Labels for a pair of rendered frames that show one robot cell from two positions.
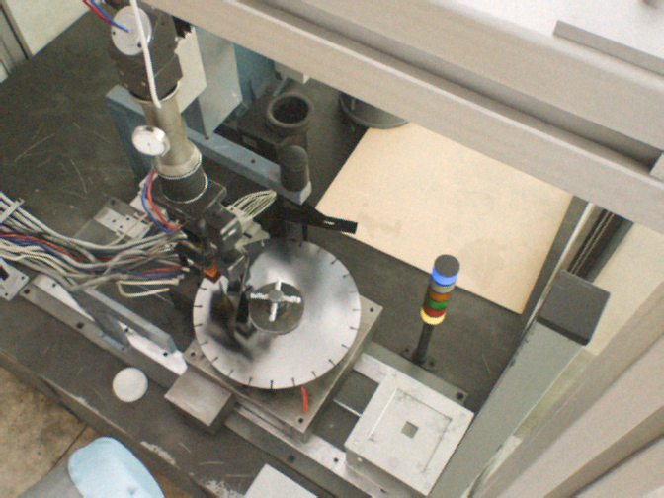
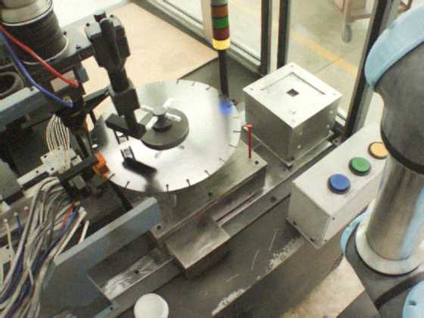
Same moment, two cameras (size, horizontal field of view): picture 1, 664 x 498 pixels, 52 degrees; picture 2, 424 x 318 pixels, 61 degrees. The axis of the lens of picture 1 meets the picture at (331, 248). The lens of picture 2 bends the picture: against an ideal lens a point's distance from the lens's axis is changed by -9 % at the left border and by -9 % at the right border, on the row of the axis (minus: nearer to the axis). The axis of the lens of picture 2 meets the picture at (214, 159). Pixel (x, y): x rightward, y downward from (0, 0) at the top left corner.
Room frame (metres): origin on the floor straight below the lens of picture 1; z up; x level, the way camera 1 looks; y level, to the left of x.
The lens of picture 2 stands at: (0.25, 0.59, 1.54)
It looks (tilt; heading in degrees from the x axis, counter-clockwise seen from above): 51 degrees down; 296
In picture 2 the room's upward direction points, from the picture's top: 6 degrees counter-clockwise
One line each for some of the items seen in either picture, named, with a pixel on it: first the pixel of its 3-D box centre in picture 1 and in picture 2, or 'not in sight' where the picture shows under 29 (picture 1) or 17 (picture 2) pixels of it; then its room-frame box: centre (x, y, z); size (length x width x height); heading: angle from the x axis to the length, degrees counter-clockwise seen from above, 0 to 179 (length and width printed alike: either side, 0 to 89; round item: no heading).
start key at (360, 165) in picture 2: not in sight; (360, 166); (0.18, 0.03, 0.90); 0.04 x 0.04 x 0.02
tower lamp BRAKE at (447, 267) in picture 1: (446, 269); not in sight; (0.58, -0.20, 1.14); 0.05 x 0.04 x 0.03; 149
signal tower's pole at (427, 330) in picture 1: (425, 337); (223, 78); (0.58, -0.20, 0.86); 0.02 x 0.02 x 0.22
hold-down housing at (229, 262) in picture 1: (224, 241); (114, 65); (0.61, 0.18, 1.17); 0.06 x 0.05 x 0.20; 50
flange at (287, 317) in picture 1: (277, 305); (162, 124); (0.59, 0.11, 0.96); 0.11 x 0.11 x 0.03
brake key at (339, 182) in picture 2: not in sight; (338, 184); (0.21, 0.09, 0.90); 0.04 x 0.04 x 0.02
